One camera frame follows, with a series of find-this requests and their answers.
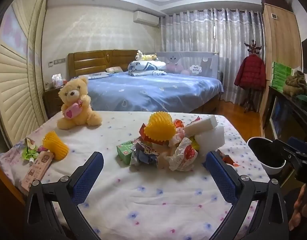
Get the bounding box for red puffer jacket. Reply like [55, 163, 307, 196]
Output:
[234, 54, 266, 90]

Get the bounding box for grey patterned curtains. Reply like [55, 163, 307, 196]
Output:
[160, 8, 265, 105]

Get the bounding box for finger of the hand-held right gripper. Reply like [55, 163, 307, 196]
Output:
[271, 139, 297, 163]
[287, 135, 307, 155]

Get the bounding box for brown wooden headboard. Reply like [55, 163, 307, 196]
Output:
[68, 49, 144, 79]

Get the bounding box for white floral bed sheet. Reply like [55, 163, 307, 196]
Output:
[0, 110, 271, 240]

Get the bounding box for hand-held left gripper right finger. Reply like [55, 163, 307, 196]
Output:
[205, 151, 289, 240]

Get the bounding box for grey mesh bed rail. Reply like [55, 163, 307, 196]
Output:
[156, 52, 220, 77]

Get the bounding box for yellow foam fruit net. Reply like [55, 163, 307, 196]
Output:
[143, 112, 177, 144]
[43, 131, 69, 161]

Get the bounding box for patterned tissue box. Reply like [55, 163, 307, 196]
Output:
[51, 73, 62, 88]

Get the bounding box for pink plush toy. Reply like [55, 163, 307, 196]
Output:
[166, 62, 191, 75]

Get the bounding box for folded blue white quilt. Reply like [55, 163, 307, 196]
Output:
[128, 60, 167, 77]

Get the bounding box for brown knitted cloth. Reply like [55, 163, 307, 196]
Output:
[283, 70, 307, 97]

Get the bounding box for small red clear wrapper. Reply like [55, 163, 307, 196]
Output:
[173, 119, 186, 131]

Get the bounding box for bed with blue sheet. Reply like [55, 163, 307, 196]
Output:
[77, 71, 224, 113]

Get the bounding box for yellow plush toy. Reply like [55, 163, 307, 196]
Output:
[135, 50, 157, 62]

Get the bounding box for yellow teddy bear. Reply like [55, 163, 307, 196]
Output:
[56, 76, 103, 130]

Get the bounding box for white trash bin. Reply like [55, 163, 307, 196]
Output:
[247, 137, 287, 176]

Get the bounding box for person's right hand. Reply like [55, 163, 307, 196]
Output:
[288, 184, 307, 232]

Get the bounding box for white air conditioner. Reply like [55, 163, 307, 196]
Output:
[133, 11, 160, 27]

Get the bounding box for green drink carton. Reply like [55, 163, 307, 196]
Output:
[116, 140, 137, 165]

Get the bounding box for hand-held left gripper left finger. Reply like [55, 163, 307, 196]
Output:
[24, 151, 105, 240]

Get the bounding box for blue white wrapper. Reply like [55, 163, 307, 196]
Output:
[130, 140, 164, 167]

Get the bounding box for wooden nightstand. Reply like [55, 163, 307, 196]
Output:
[43, 86, 65, 119]

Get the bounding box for tall wooden wardrobe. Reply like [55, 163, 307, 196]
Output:
[258, 0, 302, 128]

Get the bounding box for red snack bag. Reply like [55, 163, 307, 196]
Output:
[217, 150, 240, 168]

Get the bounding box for pink phone case box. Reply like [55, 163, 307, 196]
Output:
[21, 151, 54, 195]

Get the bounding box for stack of green boxes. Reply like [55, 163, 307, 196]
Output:
[271, 62, 294, 92]

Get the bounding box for white red wrapper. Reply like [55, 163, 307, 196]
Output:
[167, 137, 199, 172]

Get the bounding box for blue white pillow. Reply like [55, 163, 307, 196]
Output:
[78, 72, 111, 79]

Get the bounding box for white foam block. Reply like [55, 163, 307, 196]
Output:
[183, 115, 218, 137]
[195, 126, 225, 155]

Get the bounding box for cream louvered closet doors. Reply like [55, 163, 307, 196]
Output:
[0, 0, 56, 153]

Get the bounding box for dark wooden cabinet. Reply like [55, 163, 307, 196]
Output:
[263, 85, 307, 145]

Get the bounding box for green snack packet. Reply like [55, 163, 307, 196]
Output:
[21, 138, 39, 162]

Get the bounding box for orange snack packet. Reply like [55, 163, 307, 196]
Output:
[139, 123, 150, 138]

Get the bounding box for wall switch panel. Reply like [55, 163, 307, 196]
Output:
[48, 58, 66, 67]

